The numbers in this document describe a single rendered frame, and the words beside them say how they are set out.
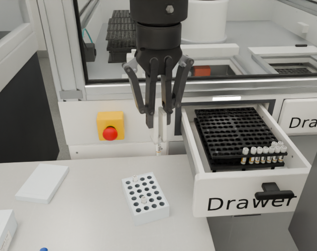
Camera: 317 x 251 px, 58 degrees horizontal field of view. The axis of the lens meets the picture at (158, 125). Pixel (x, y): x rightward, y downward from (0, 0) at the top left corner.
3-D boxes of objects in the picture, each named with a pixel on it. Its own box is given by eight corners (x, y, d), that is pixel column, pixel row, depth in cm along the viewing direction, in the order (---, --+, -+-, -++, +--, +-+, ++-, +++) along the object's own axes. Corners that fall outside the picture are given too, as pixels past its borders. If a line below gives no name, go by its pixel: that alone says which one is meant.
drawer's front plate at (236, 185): (324, 209, 63) (341, 171, 57) (193, 217, 61) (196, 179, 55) (319, 203, 64) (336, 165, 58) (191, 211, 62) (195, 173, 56)
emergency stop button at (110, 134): (118, 142, 78) (116, 129, 75) (103, 142, 77) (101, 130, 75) (118, 135, 80) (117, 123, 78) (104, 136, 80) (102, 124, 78)
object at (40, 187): (48, 204, 71) (47, 199, 70) (16, 199, 73) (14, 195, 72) (69, 170, 82) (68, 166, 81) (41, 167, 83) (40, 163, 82)
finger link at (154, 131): (158, 114, 54) (155, 115, 54) (158, 144, 58) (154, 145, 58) (153, 107, 57) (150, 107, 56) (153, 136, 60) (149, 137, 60)
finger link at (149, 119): (154, 105, 54) (138, 107, 53) (153, 128, 57) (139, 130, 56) (151, 101, 55) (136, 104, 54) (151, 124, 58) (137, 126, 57)
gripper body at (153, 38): (174, 13, 51) (172, 63, 56) (127, 17, 48) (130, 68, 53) (192, 23, 45) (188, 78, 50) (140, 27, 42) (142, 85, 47)
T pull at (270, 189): (293, 198, 55) (295, 193, 54) (255, 201, 54) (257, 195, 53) (285, 185, 58) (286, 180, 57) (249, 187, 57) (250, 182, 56)
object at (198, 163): (314, 198, 63) (323, 178, 60) (199, 205, 61) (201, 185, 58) (251, 110, 97) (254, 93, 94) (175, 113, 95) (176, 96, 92)
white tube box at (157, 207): (169, 216, 68) (169, 205, 66) (135, 226, 66) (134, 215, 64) (152, 182, 78) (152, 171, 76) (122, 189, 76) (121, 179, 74)
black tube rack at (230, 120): (281, 174, 69) (287, 153, 66) (209, 178, 68) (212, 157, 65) (249, 125, 88) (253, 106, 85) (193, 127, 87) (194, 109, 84)
